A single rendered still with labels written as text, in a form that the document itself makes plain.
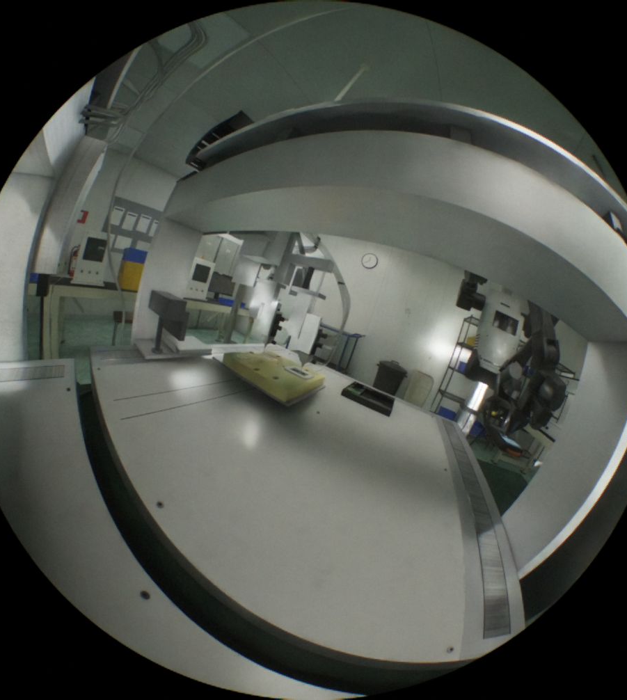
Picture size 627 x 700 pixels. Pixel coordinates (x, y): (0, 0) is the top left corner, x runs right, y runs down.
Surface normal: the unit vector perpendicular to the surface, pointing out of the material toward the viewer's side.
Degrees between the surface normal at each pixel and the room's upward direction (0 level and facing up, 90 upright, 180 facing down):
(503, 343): 90
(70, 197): 90
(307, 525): 0
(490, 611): 0
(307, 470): 0
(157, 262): 90
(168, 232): 90
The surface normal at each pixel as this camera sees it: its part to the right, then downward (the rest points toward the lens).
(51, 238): 0.85, 0.36
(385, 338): -0.44, 0.03
